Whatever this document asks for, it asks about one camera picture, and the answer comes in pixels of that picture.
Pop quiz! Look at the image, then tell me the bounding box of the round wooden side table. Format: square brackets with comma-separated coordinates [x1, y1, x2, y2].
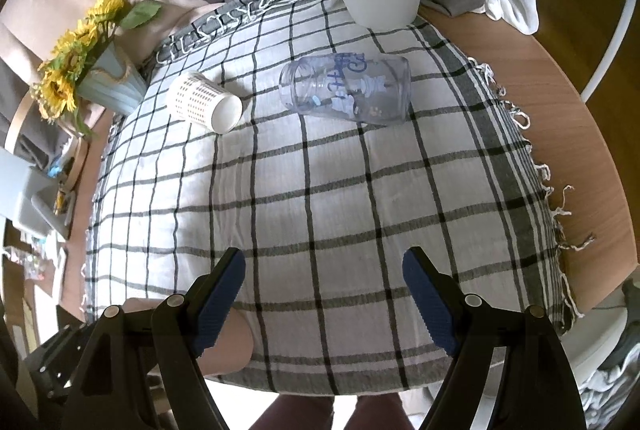
[2, 82, 92, 192]

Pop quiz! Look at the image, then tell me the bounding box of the white chair frame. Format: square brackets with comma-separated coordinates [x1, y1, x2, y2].
[579, 0, 640, 103]

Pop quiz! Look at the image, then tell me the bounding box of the light blue flower pot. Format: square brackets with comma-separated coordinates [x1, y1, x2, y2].
[75, 45, 148, 116]

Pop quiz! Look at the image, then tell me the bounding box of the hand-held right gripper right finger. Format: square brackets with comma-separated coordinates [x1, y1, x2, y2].
[401, 246, 589, 430]

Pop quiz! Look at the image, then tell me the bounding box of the grey box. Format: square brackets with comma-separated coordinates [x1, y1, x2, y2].
[0, 147, 73, 241]

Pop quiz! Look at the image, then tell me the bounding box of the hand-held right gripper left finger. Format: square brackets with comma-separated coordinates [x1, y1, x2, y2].
[60, 247, 247, 430]

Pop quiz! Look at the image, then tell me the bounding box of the checked tablecloth with fringe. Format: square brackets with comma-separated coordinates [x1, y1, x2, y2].
[80, 0, 596, 397]

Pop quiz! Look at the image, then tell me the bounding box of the yellow sunflower bouquet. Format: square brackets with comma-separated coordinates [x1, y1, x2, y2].
[31, 0, 163, 136]

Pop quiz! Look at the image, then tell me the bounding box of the grey knitted cloth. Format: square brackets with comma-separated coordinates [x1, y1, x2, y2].
[577, 277, 640, 430]

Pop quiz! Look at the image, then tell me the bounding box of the white round stool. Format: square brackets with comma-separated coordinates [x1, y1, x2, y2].
[560, 307, 632, 383]

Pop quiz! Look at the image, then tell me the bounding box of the person's leg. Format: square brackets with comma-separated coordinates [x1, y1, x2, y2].
[248, 392, 337, 430]
[354, 391, 418, 430]

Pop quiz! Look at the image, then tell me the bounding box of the white perforated plastic cup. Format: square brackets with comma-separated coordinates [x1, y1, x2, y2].
[165, 71, 244, 135]

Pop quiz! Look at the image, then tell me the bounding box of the person's left leg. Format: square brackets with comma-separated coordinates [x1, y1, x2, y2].
[248, 392, 337, 430]

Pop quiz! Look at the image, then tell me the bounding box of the clear glass cup blue print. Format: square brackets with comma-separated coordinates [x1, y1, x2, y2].
[278, 52, 412, 127]

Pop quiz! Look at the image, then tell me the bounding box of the person's right leg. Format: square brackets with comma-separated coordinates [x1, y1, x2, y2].
[354, 391, 418, 430]

